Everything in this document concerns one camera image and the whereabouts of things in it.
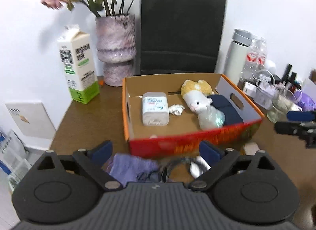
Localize clear plastic wrap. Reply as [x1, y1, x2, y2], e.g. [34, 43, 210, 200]
[199, 107, 226, 130]

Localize white knotted rope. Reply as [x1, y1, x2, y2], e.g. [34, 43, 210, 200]
[168, 105, 185, 116]

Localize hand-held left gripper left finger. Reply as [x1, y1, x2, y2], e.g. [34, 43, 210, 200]
[33, 140, 123, 191]

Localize white thermos bottle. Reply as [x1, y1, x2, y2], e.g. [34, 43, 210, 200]
[223, 29, 253, 86]

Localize white flat board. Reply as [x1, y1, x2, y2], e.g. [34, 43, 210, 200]
[5, 100, 56, 139]

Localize small white container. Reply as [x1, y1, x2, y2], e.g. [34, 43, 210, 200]
[243, 142, 266, 155]

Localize navy cloth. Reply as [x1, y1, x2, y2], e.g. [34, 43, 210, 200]
[207, 95, 244, 127]

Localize white and yellow plush toy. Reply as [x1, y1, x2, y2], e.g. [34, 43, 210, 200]
[181, 80, 215, 122]

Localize clear glass cup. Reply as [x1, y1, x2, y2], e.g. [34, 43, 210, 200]
[267, 88, 295, 123]

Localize wooden desktop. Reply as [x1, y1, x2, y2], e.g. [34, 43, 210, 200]
[49, 82, 316, 230]

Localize clear water bottle red label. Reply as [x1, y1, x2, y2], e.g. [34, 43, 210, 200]
[243, 37, 260, 82]
[257, 38, 268, 67]

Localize purple tissue pack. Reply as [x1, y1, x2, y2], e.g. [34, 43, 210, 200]
[295, 89, 316, 112]

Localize red and orange cardboard box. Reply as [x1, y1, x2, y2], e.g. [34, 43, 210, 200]
[122, 73, 266, 159]

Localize purple knitted cloth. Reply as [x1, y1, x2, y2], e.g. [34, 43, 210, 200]
[106, 153, 161, 183]

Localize purple ribbed vase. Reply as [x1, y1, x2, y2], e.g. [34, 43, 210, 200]
[95, 14, 137, 87]

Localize white charger block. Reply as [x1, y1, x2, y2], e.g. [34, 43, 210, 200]
[243, 82, 257, 96]

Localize white and green milk carton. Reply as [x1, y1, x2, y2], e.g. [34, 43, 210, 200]
[57, 24, 100, 104]

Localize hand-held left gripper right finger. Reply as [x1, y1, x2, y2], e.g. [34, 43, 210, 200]
[189, 140, 276, 191]

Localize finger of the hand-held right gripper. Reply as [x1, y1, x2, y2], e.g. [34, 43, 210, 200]
[286, 111, 316, 122]
[274, 121, 316, 148]

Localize white wet-wipes pack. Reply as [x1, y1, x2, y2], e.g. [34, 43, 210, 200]
[142, 92, 170, 126]

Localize black paper bag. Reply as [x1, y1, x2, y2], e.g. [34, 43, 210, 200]
[134, 0, 228, 76]

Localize black cosmetic tube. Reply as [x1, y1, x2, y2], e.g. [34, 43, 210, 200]
[283, 64, 293, 85]
[289, 72, 298, 90]

